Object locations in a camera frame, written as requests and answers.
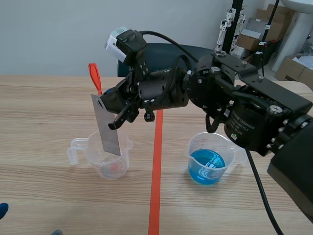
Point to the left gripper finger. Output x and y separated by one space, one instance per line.
57 232
3 211

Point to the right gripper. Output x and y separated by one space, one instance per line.
163 90

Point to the grey metal plate orange strip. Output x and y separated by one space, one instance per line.
110 139

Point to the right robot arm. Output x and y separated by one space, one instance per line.
256 105

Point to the empty clear plastic beaker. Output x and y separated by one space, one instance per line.
96 169

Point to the clear beaker with blue liquid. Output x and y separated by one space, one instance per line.
206 171

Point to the dark blue chair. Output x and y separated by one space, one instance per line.
159 56

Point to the small white robot figure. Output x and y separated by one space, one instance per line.
225 27

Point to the thin black pole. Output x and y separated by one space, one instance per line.
266 27

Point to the small brown cardboard box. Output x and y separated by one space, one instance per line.
293 68

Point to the large brown cardboard box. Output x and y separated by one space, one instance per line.
276 22

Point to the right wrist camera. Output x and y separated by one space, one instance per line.
113 44

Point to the black metal rail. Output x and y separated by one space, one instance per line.
232 24

